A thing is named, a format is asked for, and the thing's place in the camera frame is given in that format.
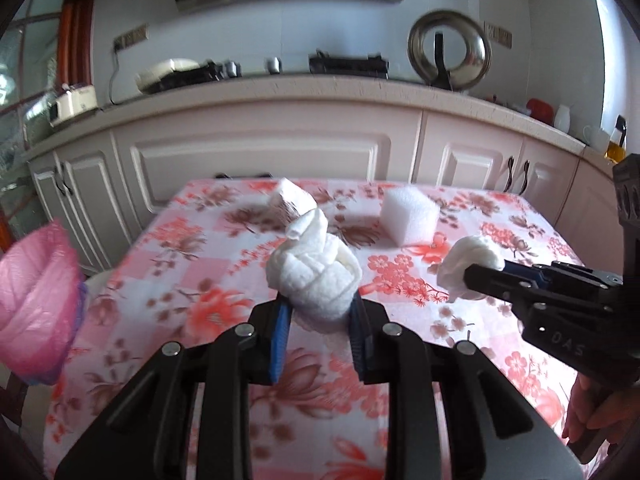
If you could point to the wall power socket strip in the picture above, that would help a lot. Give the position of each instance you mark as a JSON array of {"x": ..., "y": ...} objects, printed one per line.
[{"x": 130, "y": 38}]

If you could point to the oil bottle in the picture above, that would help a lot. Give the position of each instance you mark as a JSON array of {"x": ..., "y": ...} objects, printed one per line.
[{"x": 616, "y": 150}]

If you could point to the red framed glass door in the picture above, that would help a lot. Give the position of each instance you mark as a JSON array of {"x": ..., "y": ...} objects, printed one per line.
[{"x": 46, "y": 47}]

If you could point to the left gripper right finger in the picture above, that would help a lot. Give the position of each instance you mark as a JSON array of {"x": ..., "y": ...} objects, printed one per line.
[{"x": 451, "y": 402}]

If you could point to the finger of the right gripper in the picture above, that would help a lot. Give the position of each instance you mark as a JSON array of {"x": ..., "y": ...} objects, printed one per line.
[
  {"x": 500, "y": 282},
  {"x": 530, "y": 269}
]

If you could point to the cream flat appliance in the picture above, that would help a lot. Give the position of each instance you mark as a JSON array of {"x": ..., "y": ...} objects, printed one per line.
[{"x": 154, "y": 74}]

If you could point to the person's right hand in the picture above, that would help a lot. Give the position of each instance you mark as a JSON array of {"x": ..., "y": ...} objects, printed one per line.
[{"x": 616, "y": 414}]

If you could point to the white foam block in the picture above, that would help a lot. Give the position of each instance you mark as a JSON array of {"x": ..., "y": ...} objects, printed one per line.
[{"x": 408, "y": 216}]

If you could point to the white bottle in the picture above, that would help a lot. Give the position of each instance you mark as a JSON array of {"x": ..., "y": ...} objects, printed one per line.
[{"x": 561, "y": 120}]

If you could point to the white kitchen cabinet counter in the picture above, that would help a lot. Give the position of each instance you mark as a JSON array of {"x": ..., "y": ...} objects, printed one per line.
[{"x": 108, "y": 175}]

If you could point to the red container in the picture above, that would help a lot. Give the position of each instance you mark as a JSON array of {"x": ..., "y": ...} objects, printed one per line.
[{"x": 541, "y": 111}]

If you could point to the white knotted cloth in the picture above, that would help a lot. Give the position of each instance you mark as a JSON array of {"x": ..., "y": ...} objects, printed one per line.
[{"x": 316, "y": 272}]

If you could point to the white tissue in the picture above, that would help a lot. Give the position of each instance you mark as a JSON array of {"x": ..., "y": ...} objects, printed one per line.
[{"x": 471, "y": 249}]

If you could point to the pink floral tablecloth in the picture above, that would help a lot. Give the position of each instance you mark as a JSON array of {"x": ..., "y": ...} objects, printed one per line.
[{"x": 218, "y": 249}]

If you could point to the white countertop appliance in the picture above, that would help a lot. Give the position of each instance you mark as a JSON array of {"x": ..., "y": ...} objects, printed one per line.
[{"x": 72, "y": 102}]

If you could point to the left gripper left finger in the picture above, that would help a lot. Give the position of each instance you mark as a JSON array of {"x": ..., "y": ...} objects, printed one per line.
[{"x": 144, "y": 432}]

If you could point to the round steel pot lid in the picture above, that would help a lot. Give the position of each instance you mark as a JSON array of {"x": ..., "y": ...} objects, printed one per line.
[{"x": 448, "y": 50}]

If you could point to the pink lined trash bin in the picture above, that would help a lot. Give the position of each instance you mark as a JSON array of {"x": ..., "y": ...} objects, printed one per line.
[{"x": 42, "y": 304}]

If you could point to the white patterned paper box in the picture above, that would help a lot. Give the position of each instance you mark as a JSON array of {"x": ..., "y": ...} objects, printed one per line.
[{"x": 288, "y": 201}]

